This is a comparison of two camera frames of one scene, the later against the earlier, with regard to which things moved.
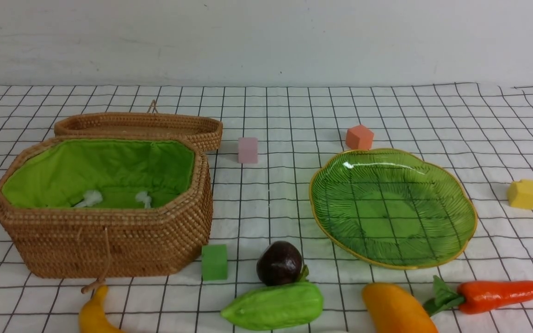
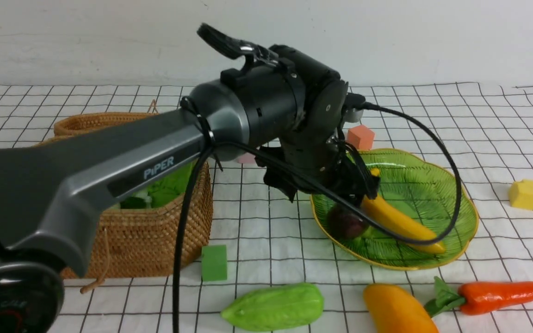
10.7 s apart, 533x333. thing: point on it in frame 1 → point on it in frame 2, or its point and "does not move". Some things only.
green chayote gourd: x=276 y=307 does not move
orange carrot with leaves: x=476 y=297 does not move
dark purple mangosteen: x=280 y=262 → x=345 y=225
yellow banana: x=92 y=318 → x=378 y=209
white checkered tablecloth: x=506 y=140 does not move
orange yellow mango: x=392 y=311 does not move
